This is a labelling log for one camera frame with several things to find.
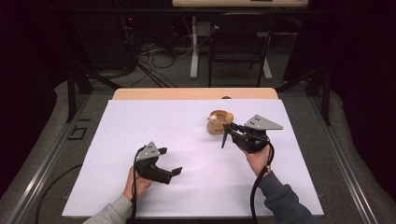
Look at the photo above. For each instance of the tan round storage basket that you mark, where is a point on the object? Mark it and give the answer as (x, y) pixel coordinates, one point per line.
(216, 126)

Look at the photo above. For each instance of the black metal stand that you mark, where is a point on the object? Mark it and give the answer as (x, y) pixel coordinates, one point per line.
(71, 93)
(326, 96)

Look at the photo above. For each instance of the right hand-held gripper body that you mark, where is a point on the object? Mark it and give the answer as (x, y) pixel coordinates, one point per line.
(252, 140)

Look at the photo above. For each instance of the person's left hand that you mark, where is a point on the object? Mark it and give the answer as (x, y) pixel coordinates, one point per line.
(138, 185)

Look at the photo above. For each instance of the aluminium floor rail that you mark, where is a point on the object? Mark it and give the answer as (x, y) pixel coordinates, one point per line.
(342, 161)
(46, 161)

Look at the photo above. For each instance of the white table cover board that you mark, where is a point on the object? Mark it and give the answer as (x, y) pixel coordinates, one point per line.
(193, 186)

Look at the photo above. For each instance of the black folding chair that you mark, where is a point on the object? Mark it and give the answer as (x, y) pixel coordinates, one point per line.
(236, 46)

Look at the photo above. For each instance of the wooden desk with white legs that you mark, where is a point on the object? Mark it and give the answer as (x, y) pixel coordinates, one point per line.
(194, 62)

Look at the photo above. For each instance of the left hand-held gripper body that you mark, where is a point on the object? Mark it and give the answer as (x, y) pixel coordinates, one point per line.
(149, 169)

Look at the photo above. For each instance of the person's right hand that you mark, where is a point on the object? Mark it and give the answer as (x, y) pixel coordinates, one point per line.
(260, 160)

